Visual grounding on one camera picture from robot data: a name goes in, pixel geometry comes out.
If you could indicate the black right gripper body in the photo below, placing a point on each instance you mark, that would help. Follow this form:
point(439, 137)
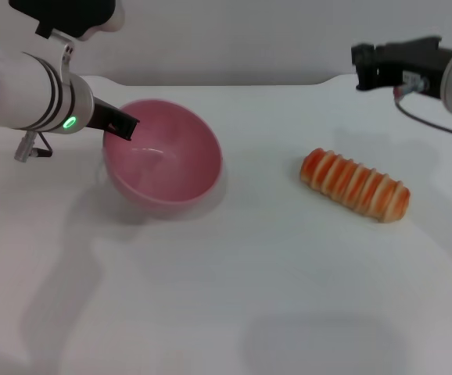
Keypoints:
point(410, 60)

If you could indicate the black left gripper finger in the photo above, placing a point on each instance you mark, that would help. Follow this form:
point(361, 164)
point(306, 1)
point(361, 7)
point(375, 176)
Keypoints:
point(124, 125)

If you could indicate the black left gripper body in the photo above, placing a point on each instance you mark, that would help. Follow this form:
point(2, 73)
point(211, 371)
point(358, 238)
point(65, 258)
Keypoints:
point(101, 115)

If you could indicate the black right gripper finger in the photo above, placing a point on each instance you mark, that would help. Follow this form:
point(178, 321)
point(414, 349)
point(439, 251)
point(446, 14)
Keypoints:
point(366, 66)

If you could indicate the pink plastic bowl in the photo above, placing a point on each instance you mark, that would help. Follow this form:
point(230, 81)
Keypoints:
point(171, 172)

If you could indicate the striped orange bread roll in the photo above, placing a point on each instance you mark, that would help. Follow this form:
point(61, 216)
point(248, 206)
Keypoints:
point(355, 183)

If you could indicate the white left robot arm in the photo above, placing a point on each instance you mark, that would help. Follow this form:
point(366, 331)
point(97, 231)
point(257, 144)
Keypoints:
point(26, 93)

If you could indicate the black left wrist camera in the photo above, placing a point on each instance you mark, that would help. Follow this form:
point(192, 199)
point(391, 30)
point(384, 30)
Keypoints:
point(62, 13)

